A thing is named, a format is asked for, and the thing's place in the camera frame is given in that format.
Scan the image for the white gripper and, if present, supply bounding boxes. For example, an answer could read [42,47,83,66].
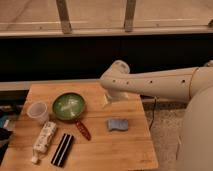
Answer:
[103,90,128,107]

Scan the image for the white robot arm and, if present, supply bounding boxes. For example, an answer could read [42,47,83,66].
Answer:
[100,60,213,171]

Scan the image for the green ceramic bowl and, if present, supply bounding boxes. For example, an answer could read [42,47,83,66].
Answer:
[52,92,86,121]

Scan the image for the white ceramic cup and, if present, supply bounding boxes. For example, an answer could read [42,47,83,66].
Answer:
[26,101,49,124]

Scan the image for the wooden table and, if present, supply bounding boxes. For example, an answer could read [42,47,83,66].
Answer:
[0,82,158,171]

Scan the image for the black striped box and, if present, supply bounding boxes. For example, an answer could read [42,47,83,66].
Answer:
[51,134,74,167]

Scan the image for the white patterned bottle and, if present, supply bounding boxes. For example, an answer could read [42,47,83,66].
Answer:
[31,121,57,164]

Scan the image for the black cable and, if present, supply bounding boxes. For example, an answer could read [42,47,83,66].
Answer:
[148,96,158,131]

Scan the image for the metal window post right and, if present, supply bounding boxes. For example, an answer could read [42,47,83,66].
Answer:
[124,0,136,32]

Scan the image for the metal window post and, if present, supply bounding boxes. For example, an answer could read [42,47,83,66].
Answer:
[124,0,136,32]
[56,0,72,34]

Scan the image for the metal window post left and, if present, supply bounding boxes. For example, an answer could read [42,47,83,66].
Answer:
[56,0,72,34]

